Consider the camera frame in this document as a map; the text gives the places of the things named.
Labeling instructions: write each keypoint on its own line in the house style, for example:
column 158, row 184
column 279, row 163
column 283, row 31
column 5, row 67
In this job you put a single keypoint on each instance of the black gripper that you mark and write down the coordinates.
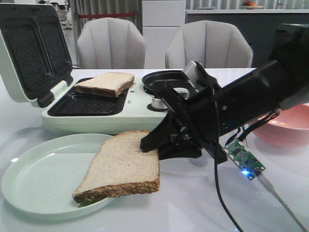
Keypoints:
column 192, row 124

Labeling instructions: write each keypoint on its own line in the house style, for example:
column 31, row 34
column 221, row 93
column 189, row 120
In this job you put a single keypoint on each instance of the white bread slice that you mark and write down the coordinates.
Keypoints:
column 110, row 84
column 120, row 168

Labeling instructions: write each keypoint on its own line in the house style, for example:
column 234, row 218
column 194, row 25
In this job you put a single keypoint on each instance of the pink plastic bowl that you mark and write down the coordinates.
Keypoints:
column 289, row 130

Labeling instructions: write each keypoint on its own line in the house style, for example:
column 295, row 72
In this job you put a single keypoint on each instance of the mint green breakfast maker lid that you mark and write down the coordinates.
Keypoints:
column 34, row 58

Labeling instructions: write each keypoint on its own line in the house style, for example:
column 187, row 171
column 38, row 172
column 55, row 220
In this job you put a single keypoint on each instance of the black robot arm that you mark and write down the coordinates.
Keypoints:
column 281, row 83

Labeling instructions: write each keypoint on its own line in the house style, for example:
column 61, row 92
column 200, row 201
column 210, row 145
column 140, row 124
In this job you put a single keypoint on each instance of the mint green breakfast maker base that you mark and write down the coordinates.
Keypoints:
column 73, row 112

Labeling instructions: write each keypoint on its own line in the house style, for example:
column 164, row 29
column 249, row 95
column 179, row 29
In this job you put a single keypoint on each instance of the left silver control knob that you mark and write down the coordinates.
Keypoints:
column 158, row 104

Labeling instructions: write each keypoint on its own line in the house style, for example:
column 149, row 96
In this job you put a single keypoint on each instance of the round black frying pan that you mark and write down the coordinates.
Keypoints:
column 174, row 78

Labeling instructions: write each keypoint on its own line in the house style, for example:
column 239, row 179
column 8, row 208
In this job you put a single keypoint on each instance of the green circuit board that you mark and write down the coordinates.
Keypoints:
column 244, row 159

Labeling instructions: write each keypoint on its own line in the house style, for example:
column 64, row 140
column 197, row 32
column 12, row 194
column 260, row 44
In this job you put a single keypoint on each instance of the right grey upholstered chair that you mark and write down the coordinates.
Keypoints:
column 212, row 44

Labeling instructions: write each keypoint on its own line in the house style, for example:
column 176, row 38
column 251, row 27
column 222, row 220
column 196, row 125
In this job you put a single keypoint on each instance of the grey upholstered chair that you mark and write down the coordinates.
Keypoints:
column 111, row 43
column 212, row 44

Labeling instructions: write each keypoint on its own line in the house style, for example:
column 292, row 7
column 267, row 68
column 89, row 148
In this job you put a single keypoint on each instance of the left grey upholstered chair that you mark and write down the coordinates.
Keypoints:
column 111, row 43

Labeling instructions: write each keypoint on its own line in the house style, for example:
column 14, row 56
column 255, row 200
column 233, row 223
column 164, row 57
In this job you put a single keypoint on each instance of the white cabinet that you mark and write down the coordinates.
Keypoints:
column 160, row 20

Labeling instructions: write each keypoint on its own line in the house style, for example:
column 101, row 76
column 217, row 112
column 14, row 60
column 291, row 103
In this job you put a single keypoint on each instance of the mint green round plate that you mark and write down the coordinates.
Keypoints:
column 40, row 182

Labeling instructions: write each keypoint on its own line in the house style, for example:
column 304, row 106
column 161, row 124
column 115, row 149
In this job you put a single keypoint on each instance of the dark grey counter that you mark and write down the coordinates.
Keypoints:
column 262, row 28

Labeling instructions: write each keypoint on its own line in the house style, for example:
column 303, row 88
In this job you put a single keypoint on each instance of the red barrier belt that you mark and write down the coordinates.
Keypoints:
column 88, row 16

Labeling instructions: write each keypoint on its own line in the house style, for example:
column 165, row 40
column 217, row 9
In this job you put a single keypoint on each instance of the fruit plate on counter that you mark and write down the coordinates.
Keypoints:
column 250, row 5

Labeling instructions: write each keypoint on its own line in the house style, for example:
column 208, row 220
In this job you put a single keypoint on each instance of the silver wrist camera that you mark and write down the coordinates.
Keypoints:
column 195, row 74

